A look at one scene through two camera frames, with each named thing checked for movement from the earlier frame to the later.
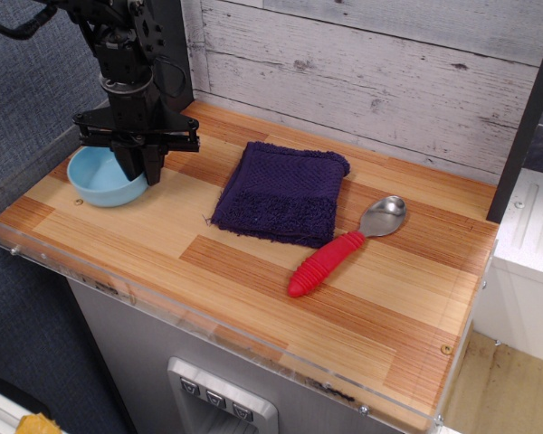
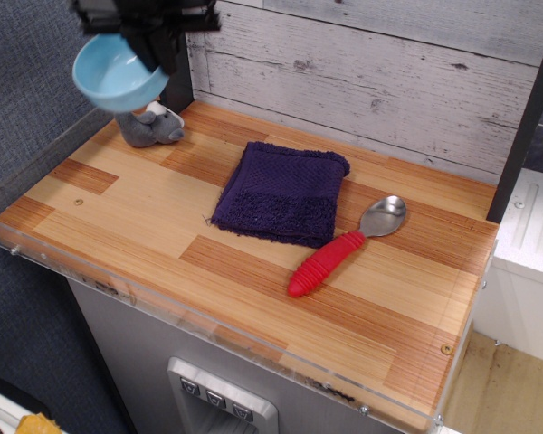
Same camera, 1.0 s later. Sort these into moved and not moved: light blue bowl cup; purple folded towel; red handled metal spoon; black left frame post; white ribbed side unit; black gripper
Moved: black gripper; light blue bowl cup
Not moved: white ribbed side unit; black left frame post; purple folded towel; red handled metal spoon
